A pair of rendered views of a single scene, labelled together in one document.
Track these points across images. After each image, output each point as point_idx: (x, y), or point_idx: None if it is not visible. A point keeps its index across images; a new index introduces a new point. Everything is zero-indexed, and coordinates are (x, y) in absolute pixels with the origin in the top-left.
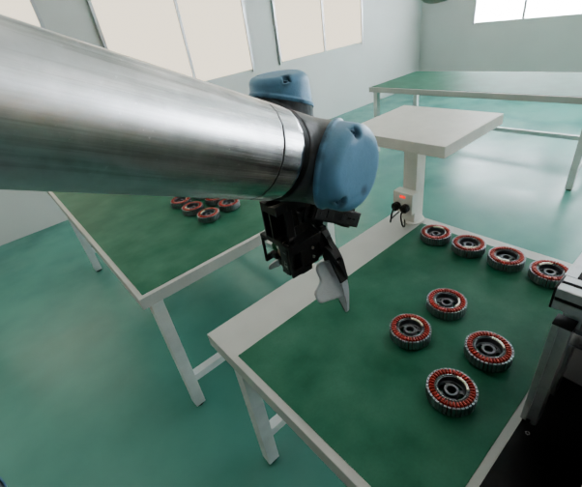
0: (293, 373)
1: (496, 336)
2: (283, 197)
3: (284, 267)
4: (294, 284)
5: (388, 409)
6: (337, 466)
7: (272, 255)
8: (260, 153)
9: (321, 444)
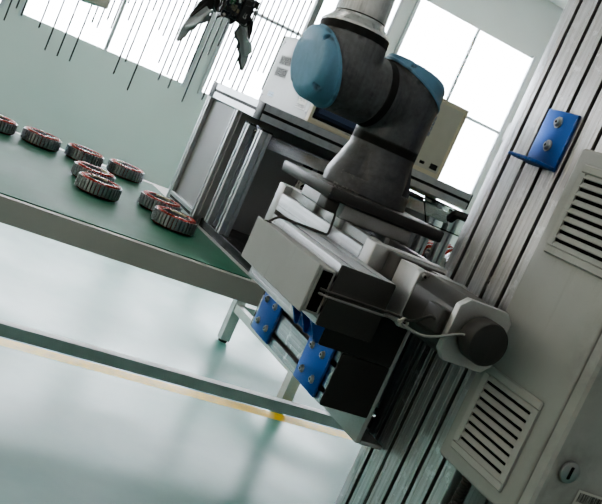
0: (54, 204)
1: (158, 194)
2: None
3: (241, 17)
4: None
5: (151, 230)
6: (171, 254)
7: (226, 8)
8: None
9: (145, 244)
